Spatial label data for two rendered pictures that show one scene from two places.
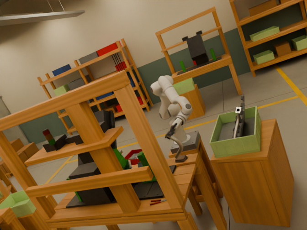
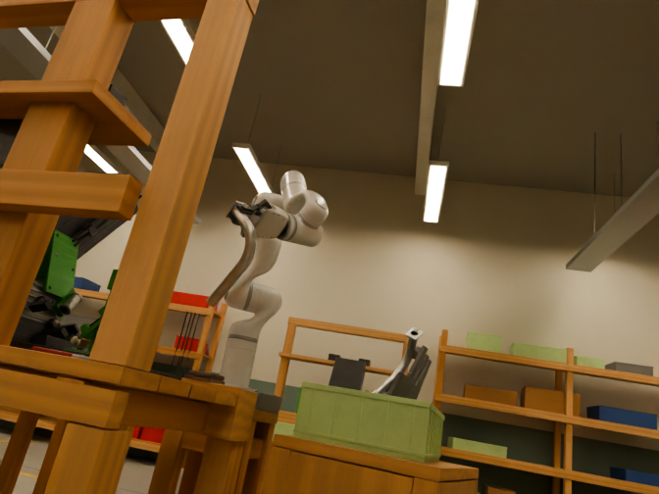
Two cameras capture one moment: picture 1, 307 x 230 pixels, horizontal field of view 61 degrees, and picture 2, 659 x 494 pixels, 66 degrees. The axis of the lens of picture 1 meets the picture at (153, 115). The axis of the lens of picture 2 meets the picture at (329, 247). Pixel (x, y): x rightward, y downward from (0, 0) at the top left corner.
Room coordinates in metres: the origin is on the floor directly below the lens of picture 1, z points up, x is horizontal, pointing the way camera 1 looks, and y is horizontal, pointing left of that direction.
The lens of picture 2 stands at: (0.51, -0.06, 0.84)
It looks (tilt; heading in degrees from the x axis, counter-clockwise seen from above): 19 degrees up; 349
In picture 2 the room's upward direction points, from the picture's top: 11 degrees clockwise
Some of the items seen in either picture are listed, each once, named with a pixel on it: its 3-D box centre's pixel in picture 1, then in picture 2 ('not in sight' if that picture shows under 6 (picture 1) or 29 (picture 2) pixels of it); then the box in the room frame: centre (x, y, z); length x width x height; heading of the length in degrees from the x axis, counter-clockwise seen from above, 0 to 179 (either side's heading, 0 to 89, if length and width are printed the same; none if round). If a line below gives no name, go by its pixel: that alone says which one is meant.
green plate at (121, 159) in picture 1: (115, 158); (54, 265); (2.26, 0.49, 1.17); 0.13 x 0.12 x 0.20; 62
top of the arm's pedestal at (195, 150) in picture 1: (185, 146); (227, 410); (2.58, -0.17, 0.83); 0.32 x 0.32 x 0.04; 65
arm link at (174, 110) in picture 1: (174, 114); (256, 313); (2.58, -0.20, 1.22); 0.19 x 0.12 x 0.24; 96
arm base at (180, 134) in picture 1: (179, 133); (237, 364); (2.58, -0.17, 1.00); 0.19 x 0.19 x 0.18
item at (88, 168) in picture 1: (94, 182); not in sight; (2.17, 0.75, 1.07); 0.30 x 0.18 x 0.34; 62
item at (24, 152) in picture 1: (15, 156); not in sight; (7.69, 4.35, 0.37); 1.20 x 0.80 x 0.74; 166
